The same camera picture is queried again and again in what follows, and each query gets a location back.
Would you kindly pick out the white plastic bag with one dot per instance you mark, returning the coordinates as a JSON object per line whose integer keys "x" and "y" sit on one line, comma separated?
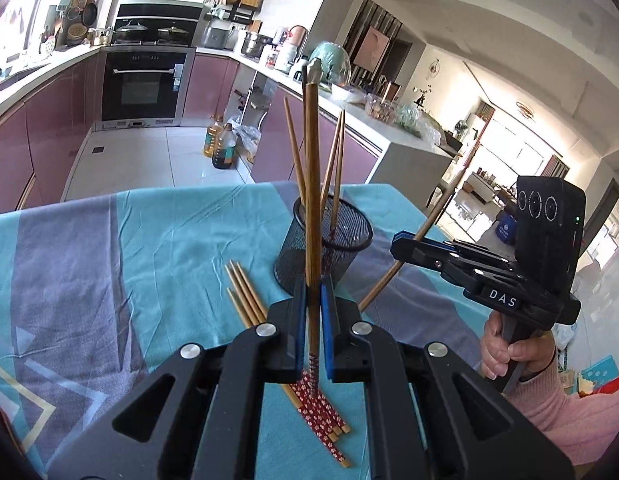
{"x": 248, "y": 137}

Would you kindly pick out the black built-in stove oven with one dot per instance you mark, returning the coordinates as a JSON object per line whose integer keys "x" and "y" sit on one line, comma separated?
{"x": 139, "y": 85}

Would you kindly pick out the teal grey printed tablecloth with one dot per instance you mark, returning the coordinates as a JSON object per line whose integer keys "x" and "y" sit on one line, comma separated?
{"x": 139, "y": 260}

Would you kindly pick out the plastic bag of greens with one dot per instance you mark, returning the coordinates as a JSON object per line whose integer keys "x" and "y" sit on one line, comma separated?
{"x": 417, "y": 122}

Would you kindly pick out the person's right hand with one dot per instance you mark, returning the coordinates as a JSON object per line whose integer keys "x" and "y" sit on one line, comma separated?
{"x": 492, "y": 350}

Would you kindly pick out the pink kettle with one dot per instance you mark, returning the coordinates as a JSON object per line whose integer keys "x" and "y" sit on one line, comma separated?
{"x": 299, "y": 37}

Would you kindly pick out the dark oil bottle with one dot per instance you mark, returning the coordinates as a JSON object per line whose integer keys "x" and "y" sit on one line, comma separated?
{"x": 224, "y": 150}

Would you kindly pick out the clear food container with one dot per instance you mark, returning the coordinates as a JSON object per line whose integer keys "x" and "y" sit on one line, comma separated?
{"x": 381, "y": 110}

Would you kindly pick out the black frying pan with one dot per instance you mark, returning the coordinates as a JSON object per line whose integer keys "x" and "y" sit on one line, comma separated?
{"x": 89, "y": 15}

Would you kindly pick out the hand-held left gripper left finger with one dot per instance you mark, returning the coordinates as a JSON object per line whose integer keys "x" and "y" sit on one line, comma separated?
{"x": 302, "y": 320}

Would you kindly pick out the steel pot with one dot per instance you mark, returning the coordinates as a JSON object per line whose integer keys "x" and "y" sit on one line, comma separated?
{"x": 253, "y": 44}

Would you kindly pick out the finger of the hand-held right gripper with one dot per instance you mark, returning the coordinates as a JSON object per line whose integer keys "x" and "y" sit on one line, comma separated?
{"x": 414, "y": 252}
{"x": 439, "y": 243}

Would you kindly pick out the white kitchen counter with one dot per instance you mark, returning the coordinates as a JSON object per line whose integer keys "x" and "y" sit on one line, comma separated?
{"x": 414, "y": 170}

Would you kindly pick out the black mesh utensil holder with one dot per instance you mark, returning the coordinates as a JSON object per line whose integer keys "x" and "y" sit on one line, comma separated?
{"x": 347, "y": 255}

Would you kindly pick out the framed wall picture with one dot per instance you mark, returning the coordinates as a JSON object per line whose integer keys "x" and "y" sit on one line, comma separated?
{"x": 370, "y": 46}

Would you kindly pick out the white jug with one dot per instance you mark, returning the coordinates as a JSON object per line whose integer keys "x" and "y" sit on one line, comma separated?
{"x": 285, "y": 60}

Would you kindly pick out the white bowl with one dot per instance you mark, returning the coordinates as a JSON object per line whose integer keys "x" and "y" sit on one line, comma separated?
{"x": 347, "y": 94}

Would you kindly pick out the person's right forearm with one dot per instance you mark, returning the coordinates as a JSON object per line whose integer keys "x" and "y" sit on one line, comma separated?
{"x": 579, "y": 420}

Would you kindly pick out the pink base cabinet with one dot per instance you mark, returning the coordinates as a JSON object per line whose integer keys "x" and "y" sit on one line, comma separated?
{"x": 44, "y": 125}
{"x": 209, "y": 85}
{"x": 274, "y": 145}

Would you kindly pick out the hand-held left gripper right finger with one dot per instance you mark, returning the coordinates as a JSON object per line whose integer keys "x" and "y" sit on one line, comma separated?
{"x": 327, "y": 330}

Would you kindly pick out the wok with glass lid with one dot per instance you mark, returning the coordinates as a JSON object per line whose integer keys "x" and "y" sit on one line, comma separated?
{"x": 131, "y": 32}
{"x": 173, "y": 34}

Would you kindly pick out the kitchen window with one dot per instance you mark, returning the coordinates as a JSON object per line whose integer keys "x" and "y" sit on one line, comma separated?
{"x": 14, "y": 10}

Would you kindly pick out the black wall rack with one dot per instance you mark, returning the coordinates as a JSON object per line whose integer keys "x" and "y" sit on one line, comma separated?
{"x": 237, "y": 11}

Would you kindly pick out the green domed appliance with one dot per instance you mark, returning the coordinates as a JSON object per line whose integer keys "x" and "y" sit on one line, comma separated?
{"x": 332, "y": 62}

